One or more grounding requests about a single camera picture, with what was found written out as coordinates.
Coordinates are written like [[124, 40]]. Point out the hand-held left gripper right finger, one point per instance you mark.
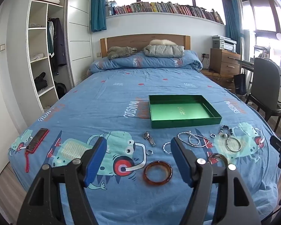
[[181, 161]]

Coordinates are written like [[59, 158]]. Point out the dark tote bag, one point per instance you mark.
[[240, 84]]

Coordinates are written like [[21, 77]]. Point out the white door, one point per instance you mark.
[[0, 110]]

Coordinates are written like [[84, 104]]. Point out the black backpack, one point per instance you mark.
[[60, 90]]

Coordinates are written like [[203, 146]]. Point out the grey chair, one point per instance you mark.
[[264, 84]]

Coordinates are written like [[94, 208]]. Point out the blue printed bed sheet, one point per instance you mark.
[[112, 93]]

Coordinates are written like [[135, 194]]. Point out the wooden nightstand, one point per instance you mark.
[[215, 79]]

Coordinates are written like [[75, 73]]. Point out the red smartphone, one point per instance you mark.
[[37, 139]]

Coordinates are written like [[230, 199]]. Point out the light switch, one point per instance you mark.
[[2, 47]]

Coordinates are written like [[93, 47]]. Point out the white printer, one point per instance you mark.
[[224, 43]]

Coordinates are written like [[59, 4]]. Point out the wooden dresser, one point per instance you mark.
[[223, 62]]

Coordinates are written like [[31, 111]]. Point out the dark brown bangle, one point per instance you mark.
[[216, 154]]

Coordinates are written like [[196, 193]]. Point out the grey puffer jacket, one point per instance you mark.
[[164, 51]]

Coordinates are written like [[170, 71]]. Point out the wooden headboard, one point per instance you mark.
[[131, 41]]

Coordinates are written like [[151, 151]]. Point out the black bag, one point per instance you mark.
[[40, 83]]

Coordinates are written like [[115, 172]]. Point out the folded grey cloth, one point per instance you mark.
[[36, 25]]

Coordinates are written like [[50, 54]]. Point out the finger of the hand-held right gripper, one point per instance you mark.
[[277, 141]]

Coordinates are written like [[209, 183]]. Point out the teal curtain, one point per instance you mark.
[[98, 9], [231, 21]]

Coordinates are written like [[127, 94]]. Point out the round white lamp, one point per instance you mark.
[[280, 37]]

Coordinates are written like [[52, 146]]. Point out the wall outlet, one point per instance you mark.
[[205, 55]]

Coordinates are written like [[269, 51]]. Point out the white wardrobe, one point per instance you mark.
[[79, 39]]

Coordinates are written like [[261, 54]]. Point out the desk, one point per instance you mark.
[[247, 64]]

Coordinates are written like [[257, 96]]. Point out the rolled blue printed duvet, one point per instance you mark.
[[154, 63]]

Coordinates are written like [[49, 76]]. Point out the hanging dark clothes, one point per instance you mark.
[[57, 44]]

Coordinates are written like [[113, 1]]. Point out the amber bangle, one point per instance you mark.
[[146, 172]]

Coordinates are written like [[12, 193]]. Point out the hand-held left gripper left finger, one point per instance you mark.
[[94, 161]]

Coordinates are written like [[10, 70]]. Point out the folded white cloth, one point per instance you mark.
[[38, 57]]

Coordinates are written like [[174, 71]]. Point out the silver bangle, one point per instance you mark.
[[227, 144]]

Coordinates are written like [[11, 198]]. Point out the grey fleece garment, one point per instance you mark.
[[120, 52]]

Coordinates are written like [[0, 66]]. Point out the silver wristwatch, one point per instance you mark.
[[147, 135]]

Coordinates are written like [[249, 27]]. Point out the row of books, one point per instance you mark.
[[166, 8]]

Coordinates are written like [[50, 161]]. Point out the green cardboard tray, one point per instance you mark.
[[178, 112]]

